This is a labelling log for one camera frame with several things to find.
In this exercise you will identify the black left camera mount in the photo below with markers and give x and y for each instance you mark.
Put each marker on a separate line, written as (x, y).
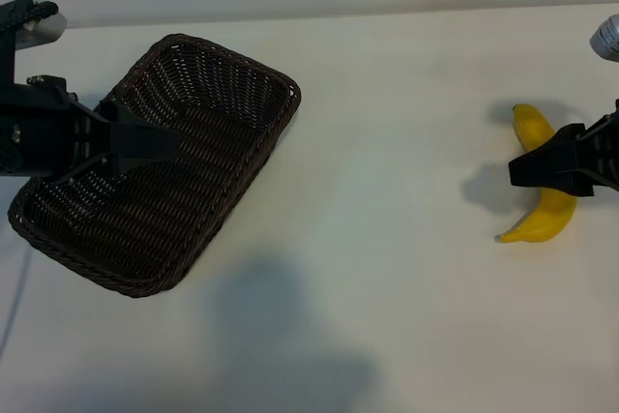
(7, 55)

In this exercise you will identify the yellow banana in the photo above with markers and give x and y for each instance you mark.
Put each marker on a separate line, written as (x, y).
(556, 217)

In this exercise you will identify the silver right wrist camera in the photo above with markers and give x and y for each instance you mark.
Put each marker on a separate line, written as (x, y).
(607, 40)

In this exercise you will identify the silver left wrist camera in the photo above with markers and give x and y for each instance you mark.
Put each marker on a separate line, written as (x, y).
(46, 31)

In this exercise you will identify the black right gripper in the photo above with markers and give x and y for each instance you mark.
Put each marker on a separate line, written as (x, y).
(604, 156)

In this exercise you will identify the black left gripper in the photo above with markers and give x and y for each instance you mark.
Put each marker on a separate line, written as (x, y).
(38, 132)

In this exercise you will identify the dark brown wicker basket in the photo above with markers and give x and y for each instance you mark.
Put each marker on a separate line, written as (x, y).
(193, 108)

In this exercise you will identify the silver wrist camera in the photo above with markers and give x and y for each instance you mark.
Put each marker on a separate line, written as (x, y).
(46, 31)
(607, 40)

